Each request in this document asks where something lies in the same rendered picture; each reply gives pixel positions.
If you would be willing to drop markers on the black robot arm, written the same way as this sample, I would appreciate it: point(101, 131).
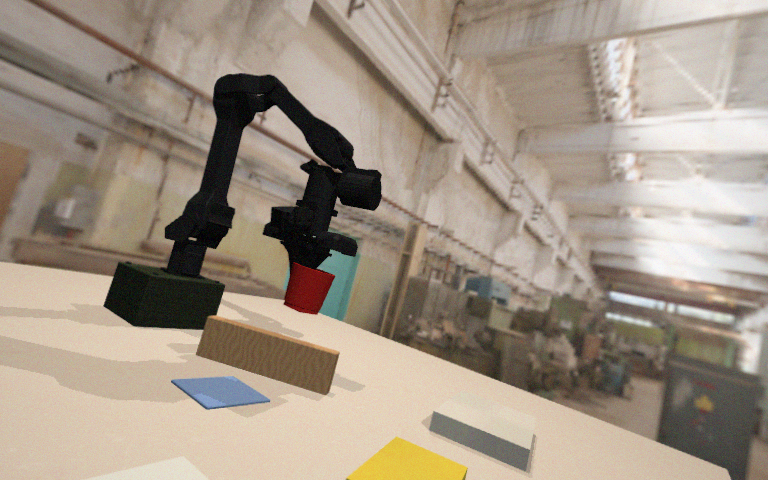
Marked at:
point(207, 216)

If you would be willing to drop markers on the white rectangular block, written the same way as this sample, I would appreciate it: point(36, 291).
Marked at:
point(486, 426)

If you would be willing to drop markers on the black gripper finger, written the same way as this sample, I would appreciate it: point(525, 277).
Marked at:
point(310, 257)
point(293, 252)

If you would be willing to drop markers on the brown wooden block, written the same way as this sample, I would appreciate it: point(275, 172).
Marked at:
point(270, 354)

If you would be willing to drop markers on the red cup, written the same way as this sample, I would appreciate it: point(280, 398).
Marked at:
point(307, 289)

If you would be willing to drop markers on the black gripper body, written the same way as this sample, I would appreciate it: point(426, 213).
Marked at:
point(324, 240)

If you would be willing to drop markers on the yellow block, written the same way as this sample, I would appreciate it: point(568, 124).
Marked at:
point(402, 460)

